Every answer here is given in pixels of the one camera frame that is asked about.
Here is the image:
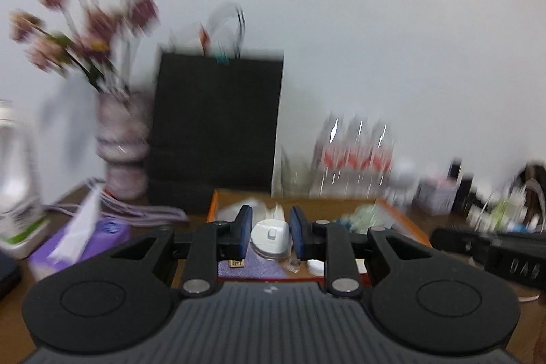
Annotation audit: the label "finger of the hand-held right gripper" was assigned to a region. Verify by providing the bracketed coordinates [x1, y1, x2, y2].
[430, 227, 492, 264]

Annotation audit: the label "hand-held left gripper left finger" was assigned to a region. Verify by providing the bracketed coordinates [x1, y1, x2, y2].
[109, 205, 254, 299]

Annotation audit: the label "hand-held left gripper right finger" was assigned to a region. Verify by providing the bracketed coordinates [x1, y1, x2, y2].
[289, 205, 432, 299]

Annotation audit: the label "clear cotton swab container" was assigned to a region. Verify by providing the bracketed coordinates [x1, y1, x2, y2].
[217, 197, 267, 223]

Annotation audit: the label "white round button device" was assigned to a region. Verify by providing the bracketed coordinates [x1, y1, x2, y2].
[250, 219, 293, 261]

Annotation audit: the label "white tissue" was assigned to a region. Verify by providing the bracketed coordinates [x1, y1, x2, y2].
[264, 203, 286, 222]

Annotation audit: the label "purple fabric pouch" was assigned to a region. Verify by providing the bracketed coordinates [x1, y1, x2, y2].
[217, 248, 326, 285]

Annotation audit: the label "iridescent plastic bag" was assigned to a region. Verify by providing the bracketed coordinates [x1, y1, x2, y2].
[339, 204, 381, 237]

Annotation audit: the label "orange cardboard box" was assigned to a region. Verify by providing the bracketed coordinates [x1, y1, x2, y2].
[207, 188, 432, 289]

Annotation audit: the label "small black bottle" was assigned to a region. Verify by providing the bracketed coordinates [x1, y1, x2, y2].
[450, 159, 475, 215]

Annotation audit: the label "white tin box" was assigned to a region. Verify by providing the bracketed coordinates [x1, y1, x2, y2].
[416, 172, 460, 216]

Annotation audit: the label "white power strip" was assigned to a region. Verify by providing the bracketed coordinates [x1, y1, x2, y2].
[467, 185, 546, 234]

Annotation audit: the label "clear glass cup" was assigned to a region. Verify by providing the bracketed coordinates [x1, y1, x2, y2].
[279, 146, 317, 199]

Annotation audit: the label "white round speaker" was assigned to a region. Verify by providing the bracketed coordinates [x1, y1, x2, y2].
[389, 158, 421, 203]

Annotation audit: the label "black paper bag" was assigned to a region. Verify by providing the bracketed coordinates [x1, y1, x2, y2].
[144, 3, 285, 215]

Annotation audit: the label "mottled pink vase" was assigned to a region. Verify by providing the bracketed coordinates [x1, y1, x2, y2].
[95, 90, 151, 202]

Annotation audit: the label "purple tissue pack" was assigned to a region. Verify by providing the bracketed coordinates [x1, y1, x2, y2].
[28, 180, 133, 285]

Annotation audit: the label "white detergent bottle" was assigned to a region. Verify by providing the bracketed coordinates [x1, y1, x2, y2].
[0, 99, 53, 261]

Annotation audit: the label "black flat device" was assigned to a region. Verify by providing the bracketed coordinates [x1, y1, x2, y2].
[0, 251, 22, 302]

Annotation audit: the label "dried pink flowers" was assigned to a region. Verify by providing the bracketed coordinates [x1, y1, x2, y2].
[9, 0, 162, 97]

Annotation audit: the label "lilac cord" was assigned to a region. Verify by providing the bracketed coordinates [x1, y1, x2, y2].
[43, 176, 189, 225]

